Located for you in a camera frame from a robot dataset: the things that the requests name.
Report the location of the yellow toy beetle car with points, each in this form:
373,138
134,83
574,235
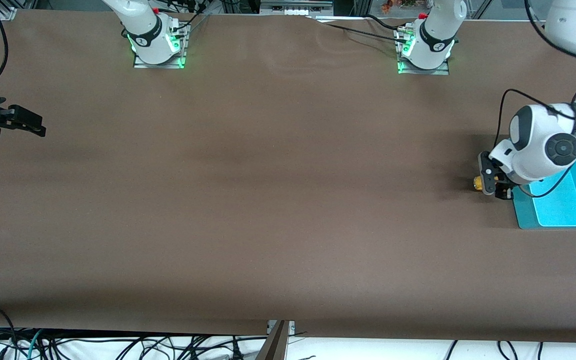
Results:
477,184

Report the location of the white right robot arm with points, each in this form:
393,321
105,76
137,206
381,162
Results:
143,25

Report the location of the teal plastic bin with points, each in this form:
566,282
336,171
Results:
568,205

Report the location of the aluminium corner profile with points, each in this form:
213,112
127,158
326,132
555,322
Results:
3,10

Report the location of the brown table cover sheet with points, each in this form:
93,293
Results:
288,150

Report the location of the white power strip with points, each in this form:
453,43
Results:
295,12

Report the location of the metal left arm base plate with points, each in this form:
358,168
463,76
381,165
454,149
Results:
438,72

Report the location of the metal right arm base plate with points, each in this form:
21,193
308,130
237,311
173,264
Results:
140,64

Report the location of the small metal bracket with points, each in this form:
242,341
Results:
292,327

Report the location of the aluminium frame beam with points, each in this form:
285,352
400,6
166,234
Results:
273,345

